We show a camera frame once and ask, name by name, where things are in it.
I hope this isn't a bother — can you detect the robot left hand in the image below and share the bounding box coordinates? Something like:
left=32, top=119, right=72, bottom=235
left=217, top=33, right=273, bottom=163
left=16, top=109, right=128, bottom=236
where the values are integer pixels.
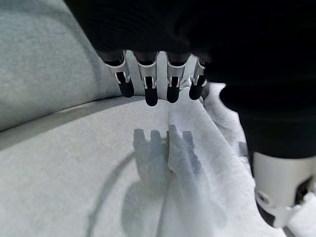
left=63, top=0, right=316, bottom=229

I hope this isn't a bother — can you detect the white garment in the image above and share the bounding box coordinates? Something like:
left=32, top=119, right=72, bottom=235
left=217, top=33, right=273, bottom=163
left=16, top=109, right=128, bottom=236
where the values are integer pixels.
left=159, top=75, right=316, bottom=237

